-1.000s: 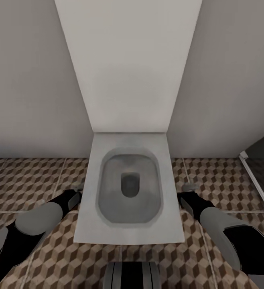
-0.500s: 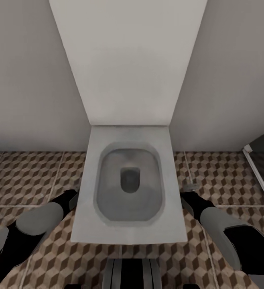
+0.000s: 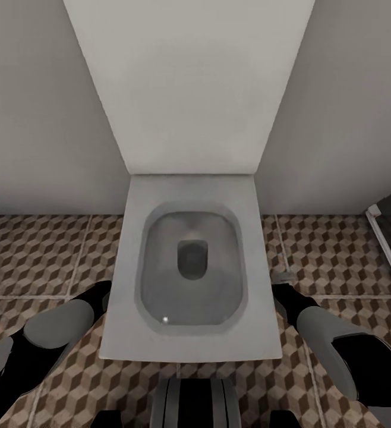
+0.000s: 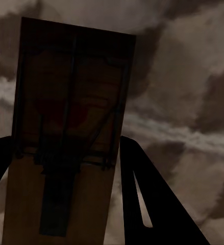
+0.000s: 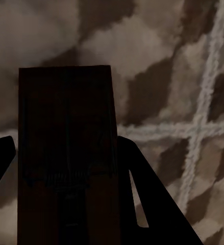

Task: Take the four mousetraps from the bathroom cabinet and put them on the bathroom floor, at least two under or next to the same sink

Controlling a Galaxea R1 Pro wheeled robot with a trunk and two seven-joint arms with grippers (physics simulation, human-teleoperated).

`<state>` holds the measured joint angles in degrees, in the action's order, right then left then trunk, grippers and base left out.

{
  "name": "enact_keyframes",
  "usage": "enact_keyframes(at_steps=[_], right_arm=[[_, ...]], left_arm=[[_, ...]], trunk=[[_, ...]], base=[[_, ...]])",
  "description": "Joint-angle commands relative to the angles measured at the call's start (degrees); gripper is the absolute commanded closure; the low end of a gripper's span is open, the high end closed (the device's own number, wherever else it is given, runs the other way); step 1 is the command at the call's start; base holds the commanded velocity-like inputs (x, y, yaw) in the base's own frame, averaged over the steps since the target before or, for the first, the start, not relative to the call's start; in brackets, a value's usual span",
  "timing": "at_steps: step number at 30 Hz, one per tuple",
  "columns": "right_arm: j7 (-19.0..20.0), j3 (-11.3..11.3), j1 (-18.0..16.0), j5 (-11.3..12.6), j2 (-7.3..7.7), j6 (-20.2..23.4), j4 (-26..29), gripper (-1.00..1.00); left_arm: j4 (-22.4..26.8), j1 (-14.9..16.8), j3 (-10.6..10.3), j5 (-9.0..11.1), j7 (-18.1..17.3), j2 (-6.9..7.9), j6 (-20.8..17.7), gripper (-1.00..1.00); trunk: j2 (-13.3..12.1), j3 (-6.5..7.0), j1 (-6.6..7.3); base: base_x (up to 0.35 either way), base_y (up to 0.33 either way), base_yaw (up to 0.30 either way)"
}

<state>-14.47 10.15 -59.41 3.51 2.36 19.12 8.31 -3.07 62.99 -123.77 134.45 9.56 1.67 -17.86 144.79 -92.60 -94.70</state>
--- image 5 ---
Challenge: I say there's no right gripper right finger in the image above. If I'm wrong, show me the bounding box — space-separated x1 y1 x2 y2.
117 136 203 245

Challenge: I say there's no mousetrap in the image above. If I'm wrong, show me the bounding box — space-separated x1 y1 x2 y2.
17 65 121 245

